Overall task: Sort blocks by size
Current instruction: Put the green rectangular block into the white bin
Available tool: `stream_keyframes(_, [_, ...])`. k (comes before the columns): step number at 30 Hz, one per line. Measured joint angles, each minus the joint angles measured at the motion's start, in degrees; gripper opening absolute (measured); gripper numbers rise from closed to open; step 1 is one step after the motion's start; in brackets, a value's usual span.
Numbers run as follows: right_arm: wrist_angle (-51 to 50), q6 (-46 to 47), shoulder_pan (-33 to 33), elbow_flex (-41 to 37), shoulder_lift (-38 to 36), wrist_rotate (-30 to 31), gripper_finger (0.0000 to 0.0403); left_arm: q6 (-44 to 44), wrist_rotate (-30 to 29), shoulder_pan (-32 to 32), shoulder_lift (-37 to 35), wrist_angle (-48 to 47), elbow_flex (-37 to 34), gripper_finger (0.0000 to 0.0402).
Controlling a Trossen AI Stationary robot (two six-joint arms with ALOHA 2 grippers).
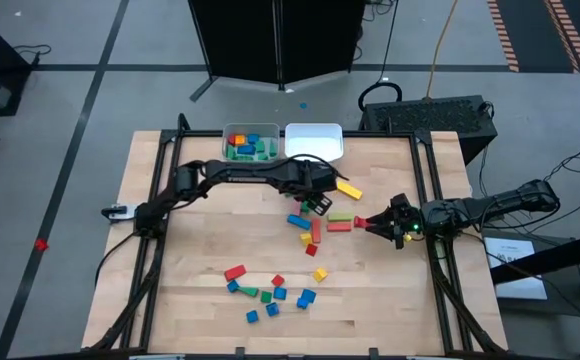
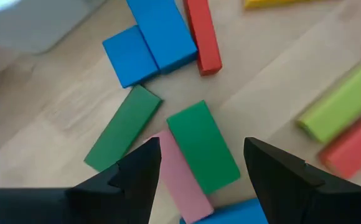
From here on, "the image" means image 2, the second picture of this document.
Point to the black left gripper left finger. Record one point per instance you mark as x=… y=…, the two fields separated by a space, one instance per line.
x=105 y=199

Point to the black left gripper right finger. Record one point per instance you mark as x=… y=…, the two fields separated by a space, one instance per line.
x=292 y=193

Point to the blue long wooden block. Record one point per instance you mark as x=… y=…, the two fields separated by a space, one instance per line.
x=230 y=214

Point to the dark green long block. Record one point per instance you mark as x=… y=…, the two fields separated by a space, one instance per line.
x=121 y=130

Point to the orange-red long wooden block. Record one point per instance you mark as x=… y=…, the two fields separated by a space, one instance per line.
x=354 y=146

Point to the pink long wooden block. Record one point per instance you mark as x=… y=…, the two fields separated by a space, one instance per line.
x=183 y=186

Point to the green rectangular wooden block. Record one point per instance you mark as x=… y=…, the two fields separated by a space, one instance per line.
x=203 y=146

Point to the light green long block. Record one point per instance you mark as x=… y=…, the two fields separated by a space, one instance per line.
x=339 y=102

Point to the blue short wooden block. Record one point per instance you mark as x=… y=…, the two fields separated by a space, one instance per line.
x=130 y=57

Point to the blue thick wooden block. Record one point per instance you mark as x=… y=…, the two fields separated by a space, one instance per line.
x=165 y=34

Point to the red long wooden block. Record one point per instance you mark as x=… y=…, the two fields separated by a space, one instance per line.
x=203 y=40

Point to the yellow long wooden block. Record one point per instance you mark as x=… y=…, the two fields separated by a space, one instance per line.
x=270 y=3

